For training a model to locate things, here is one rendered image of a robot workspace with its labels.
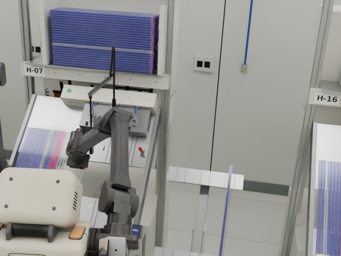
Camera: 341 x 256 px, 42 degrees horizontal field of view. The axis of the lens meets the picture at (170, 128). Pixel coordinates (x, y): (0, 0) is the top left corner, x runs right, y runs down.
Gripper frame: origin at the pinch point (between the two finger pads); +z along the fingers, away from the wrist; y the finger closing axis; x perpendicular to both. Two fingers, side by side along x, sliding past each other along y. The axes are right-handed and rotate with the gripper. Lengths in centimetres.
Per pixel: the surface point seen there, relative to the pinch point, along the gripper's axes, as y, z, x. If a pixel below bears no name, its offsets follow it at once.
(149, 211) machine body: -29.5, 38.5, 6.5
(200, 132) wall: -41, 146, -99
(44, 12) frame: 24, -39, -61
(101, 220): -14.7, 1.6, 24.0
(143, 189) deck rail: -31.8, -0.1, 7.3
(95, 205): -10.3, 1.4, 17.6
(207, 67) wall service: -44, 99, -134
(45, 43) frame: 25, -28, -51
